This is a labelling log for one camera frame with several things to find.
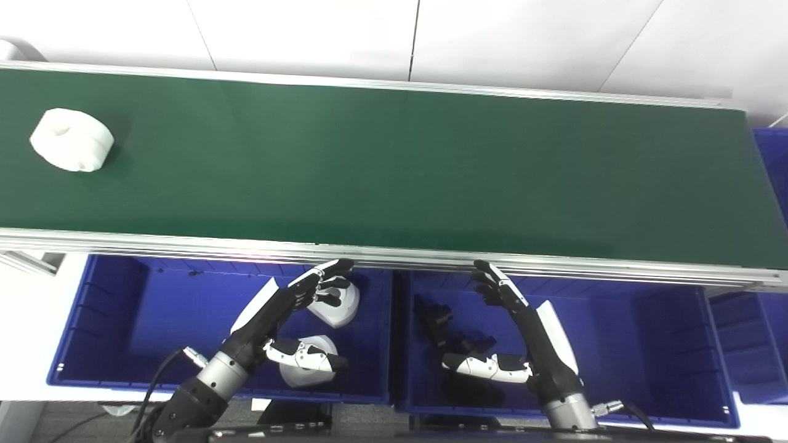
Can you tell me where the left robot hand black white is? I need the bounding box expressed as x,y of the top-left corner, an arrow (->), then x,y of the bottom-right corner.
220,258 -> 356,373

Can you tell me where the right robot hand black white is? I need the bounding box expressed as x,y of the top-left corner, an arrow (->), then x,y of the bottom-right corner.
441,260 -> 585,404

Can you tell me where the white round plastic part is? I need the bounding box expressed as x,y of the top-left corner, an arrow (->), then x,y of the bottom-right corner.
30,108 -> 115,173

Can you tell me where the white plastic part with hole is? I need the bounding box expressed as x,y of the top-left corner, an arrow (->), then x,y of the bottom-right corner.
306,280 -> 361,329
278,335 -> 339,388

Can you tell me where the blue plastic bin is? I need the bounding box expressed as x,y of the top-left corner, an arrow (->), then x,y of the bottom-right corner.
752,127 -> 788,225
47,253 -> 395,405
394,269 -> 741,429
708,290 -> 788,405

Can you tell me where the black plastic part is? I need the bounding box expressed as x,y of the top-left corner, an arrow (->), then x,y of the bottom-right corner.
414,295 -> 456,346

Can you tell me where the green conveyor belt with aluminium rails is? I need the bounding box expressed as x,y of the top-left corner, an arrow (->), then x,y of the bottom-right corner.
0,60 -> 788,293

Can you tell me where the aluminium conveyor support leg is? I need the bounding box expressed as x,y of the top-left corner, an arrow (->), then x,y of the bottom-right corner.
0,250 -> 66,276

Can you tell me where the grey conveyor end housing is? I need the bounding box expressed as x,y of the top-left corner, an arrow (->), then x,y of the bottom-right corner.
0,38 -> 47,63

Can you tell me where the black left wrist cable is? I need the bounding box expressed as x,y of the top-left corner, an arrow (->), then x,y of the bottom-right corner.
126,346 -> 210,443

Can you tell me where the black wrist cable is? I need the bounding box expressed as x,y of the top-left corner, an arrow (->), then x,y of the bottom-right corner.
126,346 -> 210,443
590,400 -> 657,433

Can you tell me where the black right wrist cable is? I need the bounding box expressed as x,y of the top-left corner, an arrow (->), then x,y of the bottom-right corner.
590,400 -> 657,433

